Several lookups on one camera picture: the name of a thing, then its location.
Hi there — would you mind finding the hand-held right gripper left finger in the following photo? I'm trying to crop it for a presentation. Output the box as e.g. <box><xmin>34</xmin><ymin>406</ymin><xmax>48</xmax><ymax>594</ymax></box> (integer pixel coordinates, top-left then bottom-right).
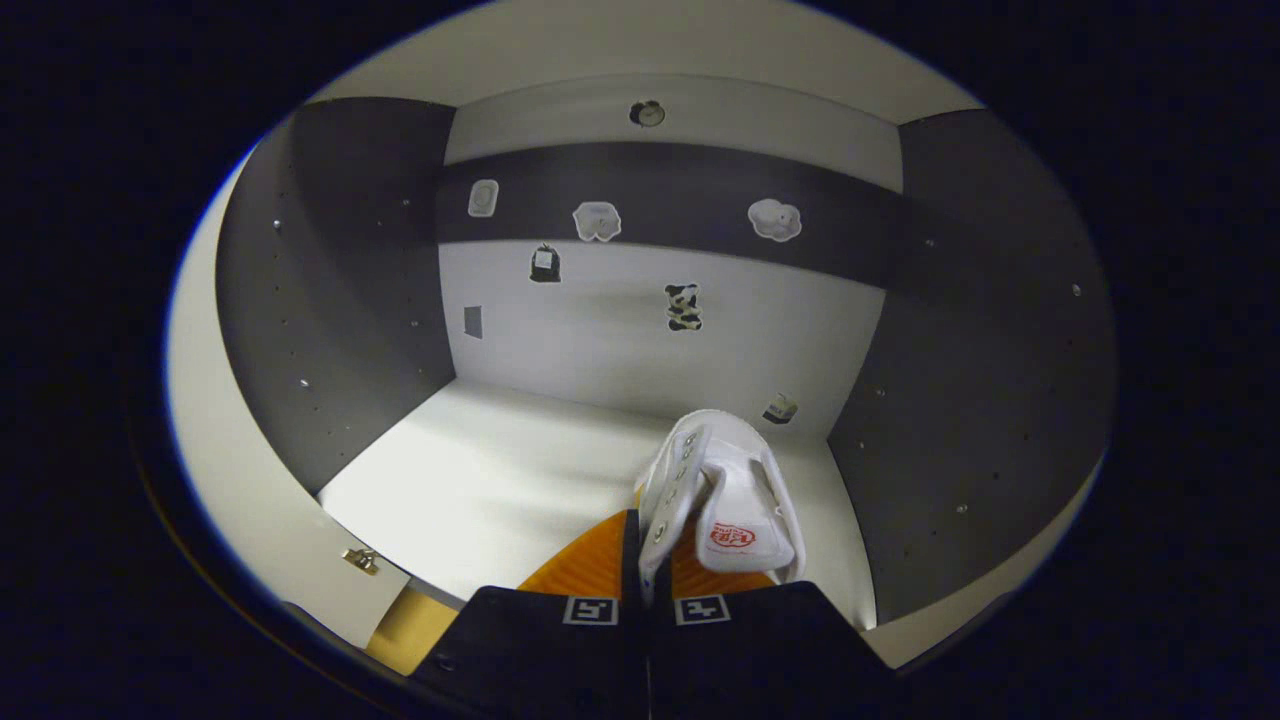
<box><xmin>412</xmin><ymin>508</ymin><xmax>651</xmax><ymax>720</ymax></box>

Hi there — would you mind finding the white canvas shoe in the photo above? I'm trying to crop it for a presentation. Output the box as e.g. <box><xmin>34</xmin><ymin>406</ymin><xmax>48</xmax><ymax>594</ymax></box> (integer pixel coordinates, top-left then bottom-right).
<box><xmin>635</xmin><ymin>408</ymin><xmax>807</xmax><ymax>607</ymax></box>

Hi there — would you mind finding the white shoe cabinet door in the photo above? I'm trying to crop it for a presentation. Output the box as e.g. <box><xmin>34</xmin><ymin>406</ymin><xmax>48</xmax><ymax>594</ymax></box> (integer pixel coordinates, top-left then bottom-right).
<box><xmin>165</xmin><ymin>150</ymin><xmax>413</xmax><ymax>651</ymax></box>
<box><xmin>878</xmin><ymin>455</ymin><xmax>1106</xmax><ymax>669</ymax></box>

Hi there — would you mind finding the white shoe cabinet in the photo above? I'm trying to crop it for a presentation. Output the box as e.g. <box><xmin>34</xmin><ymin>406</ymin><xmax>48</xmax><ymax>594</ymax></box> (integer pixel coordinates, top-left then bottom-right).
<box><xmin>165</xmin><ymin>0</ymin><xmax>1116</xmax><ymax>671</ymax></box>

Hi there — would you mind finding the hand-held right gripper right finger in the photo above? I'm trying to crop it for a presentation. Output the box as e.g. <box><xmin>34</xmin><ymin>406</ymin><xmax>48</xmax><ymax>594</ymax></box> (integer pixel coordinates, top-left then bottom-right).
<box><xmin>648</xmin><ymin>545</ymin><xmax>903</xmax><ymax>720</ymax></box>

